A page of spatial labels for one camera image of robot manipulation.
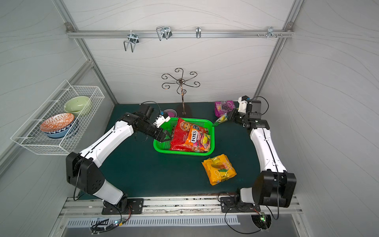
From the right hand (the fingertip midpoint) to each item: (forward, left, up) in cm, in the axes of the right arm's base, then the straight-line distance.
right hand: (228, 111), depth 81 cm
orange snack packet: (-9, +16, -15) cm, 24 cm away
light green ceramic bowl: (-7, +79, +10) cm, 79 cm away
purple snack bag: (+22, -1, -21) cm, 30 cm away
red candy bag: (-6, +29, -17) cm, 34 cm away
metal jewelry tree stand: (+19, +28, +5) cm, 35 cm away
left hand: (-13, +34, -7) cm, 37 cm away
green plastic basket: (-10, +39, -25) cm, 48 cm away
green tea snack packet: (-2, +3, -5) cm, 6 cm away
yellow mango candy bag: (-25, +5, -20) cm, 32 cm away
